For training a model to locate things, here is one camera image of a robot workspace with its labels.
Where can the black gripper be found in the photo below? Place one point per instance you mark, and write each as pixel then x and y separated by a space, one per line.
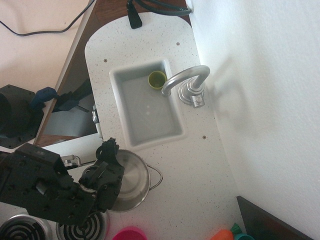
pixel 103 179

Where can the black stove burner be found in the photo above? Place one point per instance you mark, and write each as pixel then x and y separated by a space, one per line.
pixel 96 227
pixel 25 227

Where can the pink plastic cup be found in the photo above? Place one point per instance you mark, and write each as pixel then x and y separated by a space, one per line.
pixel 130 233

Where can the orange toy carrot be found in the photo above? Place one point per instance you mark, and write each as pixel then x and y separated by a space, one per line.
pixel 223 234

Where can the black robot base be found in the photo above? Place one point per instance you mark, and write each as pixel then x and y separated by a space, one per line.
pixel 19 123

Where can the silver toy faucet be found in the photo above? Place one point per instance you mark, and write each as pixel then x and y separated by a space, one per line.
pixel 191 85

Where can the green plastic cup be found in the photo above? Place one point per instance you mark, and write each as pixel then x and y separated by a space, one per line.
pixel 157 79

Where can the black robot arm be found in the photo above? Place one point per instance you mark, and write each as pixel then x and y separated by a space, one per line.
pixel 37 180

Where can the teal plastic item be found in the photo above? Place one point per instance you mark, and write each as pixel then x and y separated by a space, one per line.
pixel 238 233

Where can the black clamp handle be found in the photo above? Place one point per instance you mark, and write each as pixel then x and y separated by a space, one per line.
pixel 133 16

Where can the left black stove burner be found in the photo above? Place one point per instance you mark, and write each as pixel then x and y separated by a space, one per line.
pixel 25 227

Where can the grey toy sink basin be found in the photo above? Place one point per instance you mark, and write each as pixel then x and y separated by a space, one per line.
pixel 147 117

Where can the silver cabinet latch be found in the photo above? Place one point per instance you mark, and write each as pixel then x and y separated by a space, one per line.
pixel 95 116

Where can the right black stove burner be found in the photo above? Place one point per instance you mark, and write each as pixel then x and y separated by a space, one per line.
pixel 96 227

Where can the stainless steel pot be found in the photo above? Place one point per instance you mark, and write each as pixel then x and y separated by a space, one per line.
pixel 136 181

